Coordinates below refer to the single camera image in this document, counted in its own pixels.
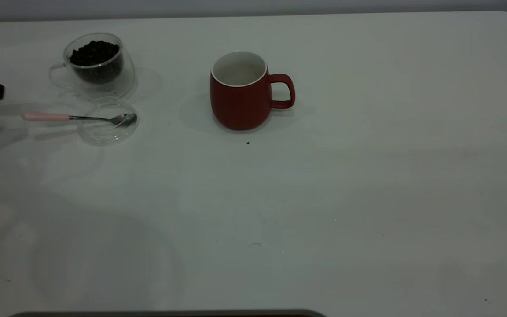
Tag red ceramic mug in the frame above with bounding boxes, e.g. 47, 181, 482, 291
210, 51, 296, 132

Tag dark coffee beans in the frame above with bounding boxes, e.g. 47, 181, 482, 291
69, 41, 124, 85

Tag clear glass cup with handle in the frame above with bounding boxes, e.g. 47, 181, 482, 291
49, 33, 136, 100

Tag clear round glass lid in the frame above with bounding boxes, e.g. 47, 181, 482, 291
77, 97, 140, 146

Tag metal spoon with pink handle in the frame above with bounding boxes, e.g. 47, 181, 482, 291
22, 112, 138, 128

